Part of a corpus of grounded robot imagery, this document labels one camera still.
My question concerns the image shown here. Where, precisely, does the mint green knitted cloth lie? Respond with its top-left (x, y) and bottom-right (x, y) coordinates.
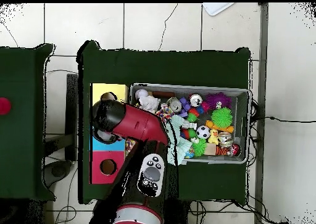
top-left (166, 115), bottom-right (193, 166)

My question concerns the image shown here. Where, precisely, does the wooden box with three holes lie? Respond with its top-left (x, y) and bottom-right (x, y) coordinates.
top-left (89, 83), bottom-right (129, 185)

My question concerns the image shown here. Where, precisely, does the shallow clear mesh bin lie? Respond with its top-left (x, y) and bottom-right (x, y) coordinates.
top-left (129, 82), bottom-right (252, 165)

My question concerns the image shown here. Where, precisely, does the silver topped pale can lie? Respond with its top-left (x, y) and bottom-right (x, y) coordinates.
top-left (167, 96), bottom-right (183, 114)

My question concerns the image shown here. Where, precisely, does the silver topped dark can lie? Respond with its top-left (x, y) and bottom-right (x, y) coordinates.
top-left (189, 93), bottom-right (203, 108)

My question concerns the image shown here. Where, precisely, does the black and white soccer ball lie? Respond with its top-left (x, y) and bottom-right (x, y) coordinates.
top-left (196, 125), bottom-right (210, 139)

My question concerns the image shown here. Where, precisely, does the green spiky toy with eyes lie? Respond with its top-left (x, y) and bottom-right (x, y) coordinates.
top-left (191, 138), bottom-right (208, 157)

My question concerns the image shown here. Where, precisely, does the dark green tablecloth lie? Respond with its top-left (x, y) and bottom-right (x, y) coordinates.
top-left (0, 43), bottom-right (56, 202)
top-left (77, 39), bottom-right (251, 205)

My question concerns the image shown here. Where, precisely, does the purple spiky toy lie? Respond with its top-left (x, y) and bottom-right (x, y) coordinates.
top-left (204, 92), bottom-right (233, 110)

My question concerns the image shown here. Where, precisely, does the green spiky puffer ball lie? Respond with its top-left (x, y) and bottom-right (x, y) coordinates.
top-left (210, 107), bottom-right (233, 128)

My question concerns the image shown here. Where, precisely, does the black upright panel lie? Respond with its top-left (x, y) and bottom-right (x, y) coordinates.
top-left (64, 73), bottom-right (79, 162)

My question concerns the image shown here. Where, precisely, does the dark grey rounded object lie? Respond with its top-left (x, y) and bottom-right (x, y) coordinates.
top-left (43, 159), bottom-right (73, 188)

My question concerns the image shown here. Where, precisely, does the white flat board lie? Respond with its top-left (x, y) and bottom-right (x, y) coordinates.
top-left (201, 2), bottom-right (235, 17)

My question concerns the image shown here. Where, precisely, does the red plastic cup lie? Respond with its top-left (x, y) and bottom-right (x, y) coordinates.
top-left (0, 97), bottom-right (12, 115)

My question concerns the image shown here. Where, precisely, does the black cable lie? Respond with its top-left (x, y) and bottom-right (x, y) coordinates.
top-left (250, 115), bottom-right (316, 124)

